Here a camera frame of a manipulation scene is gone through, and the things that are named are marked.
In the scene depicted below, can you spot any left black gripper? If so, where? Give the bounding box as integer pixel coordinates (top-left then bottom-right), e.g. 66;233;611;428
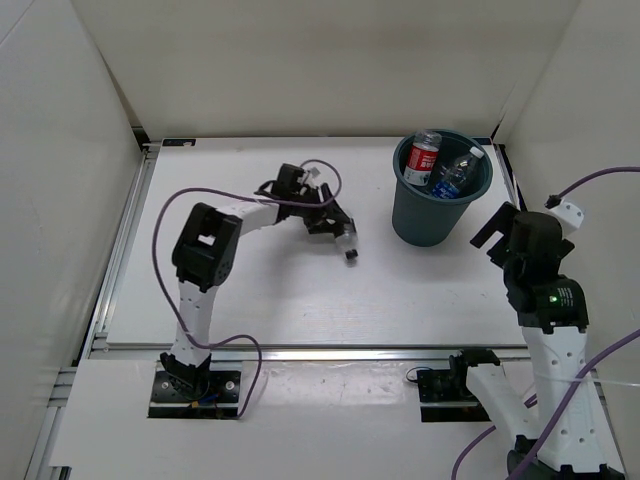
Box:
289;181;350;234

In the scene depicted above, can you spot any black label plastic bottle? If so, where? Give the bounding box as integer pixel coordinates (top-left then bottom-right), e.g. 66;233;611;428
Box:
334;218;359;265

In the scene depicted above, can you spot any blue label Aquafina bottle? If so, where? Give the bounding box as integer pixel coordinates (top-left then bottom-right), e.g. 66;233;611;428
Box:
429;147;484;199

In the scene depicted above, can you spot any red label plastic bottle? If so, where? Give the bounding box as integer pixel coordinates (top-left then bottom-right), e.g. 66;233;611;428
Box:
404;129;442;187

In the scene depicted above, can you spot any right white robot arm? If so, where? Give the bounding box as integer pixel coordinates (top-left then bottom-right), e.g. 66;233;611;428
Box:
449;202;625;479

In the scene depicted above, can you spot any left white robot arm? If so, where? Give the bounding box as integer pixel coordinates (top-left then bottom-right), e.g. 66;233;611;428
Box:
160;160;358;402

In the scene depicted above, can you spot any dark teal plastic bin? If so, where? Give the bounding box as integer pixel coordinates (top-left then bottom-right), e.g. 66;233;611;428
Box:
391;129;493;247

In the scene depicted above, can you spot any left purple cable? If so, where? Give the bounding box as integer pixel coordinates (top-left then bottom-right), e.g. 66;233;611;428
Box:
152;159;344;420

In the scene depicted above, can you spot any purple cable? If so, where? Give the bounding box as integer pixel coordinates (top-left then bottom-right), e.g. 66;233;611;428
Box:
451;167;640;480
152;159;344;420

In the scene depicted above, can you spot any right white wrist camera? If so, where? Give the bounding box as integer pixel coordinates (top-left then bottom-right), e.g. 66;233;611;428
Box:
545;195;585;237

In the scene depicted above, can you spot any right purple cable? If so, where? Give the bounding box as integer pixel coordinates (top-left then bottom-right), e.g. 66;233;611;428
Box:
451;167;640;480

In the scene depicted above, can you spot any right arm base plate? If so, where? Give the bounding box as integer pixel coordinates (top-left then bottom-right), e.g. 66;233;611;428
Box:
405;366;489;423

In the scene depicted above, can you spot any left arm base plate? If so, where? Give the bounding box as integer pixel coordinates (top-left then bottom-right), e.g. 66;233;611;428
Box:
147;362;245;420

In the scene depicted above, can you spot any aluminium front rail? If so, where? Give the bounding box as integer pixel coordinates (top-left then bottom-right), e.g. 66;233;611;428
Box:
87;341;530;362

